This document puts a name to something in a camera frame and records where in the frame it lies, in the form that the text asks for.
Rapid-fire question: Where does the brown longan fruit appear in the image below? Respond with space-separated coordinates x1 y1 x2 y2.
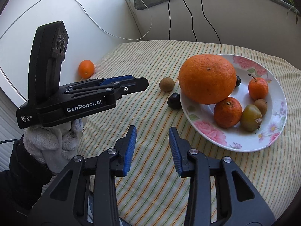
159 77 175 92

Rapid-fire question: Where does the black sleeved left forearm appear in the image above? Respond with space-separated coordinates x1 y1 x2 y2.
1 139 52 225

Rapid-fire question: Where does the white gloved left hand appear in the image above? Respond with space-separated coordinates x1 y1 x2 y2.
23 117 87 174

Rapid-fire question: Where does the floral white plate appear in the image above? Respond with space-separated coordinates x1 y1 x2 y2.
180 54 288 152

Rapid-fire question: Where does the striped tablecloth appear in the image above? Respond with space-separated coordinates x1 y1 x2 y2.
78 40 300 225

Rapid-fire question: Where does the dark plum on table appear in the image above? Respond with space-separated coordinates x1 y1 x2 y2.
167 93 182 110

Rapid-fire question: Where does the front mandarin in plate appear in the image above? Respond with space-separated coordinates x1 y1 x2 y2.
214 97 242 129

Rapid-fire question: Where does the green yellow fruit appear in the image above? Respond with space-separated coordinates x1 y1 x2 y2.
240 104 263 132

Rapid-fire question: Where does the large orange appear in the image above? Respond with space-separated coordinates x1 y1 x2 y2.
179 54 236 105

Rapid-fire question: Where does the brown longan in plate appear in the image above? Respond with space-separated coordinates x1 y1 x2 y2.
254 99 267 116

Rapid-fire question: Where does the dark plum in plate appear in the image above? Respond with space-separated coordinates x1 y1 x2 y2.
235 75 241 87

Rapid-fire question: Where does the mandarin with stem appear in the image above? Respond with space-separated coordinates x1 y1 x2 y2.
248 73 269 101

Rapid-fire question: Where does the small orange by wall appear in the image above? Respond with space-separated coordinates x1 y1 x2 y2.
78 60 95 79

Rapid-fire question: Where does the white cable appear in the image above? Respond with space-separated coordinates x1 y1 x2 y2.
64 0 153 41

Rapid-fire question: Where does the middle black cable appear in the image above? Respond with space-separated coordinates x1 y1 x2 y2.
179 0 198 42

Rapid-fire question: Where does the black cable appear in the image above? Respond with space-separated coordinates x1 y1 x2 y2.
179 0 198 42
193 0 221 44
167 0 176 40

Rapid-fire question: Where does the left black cable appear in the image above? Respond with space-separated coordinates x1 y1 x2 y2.
167 0 176 40

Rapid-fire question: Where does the right black cable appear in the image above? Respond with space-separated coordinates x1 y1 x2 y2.
193 0 221 44

